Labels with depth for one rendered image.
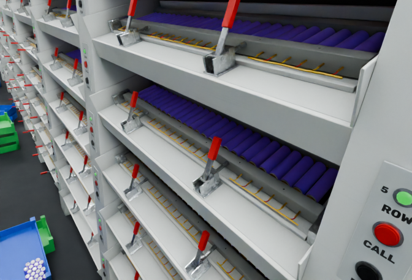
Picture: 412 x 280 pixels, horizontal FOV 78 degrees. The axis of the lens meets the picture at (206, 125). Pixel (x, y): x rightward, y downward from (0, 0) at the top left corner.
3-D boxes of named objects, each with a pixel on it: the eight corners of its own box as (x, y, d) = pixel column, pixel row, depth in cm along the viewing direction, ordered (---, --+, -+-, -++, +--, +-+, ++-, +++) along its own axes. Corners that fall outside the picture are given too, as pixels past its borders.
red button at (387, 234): (393, 250, 19) (402, 234, 18) (370, 237, 20) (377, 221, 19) (398, 244, 20) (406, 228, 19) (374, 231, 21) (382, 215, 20)
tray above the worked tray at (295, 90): (344, 168, 23) (379, 0, 15) (99, 56, 64) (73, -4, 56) (423, 78, 32) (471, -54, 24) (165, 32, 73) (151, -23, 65)
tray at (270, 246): (296, 305, 30) (300, 264, 24) (103, 125, 71) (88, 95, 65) (371, 199, 39) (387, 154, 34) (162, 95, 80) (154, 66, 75)
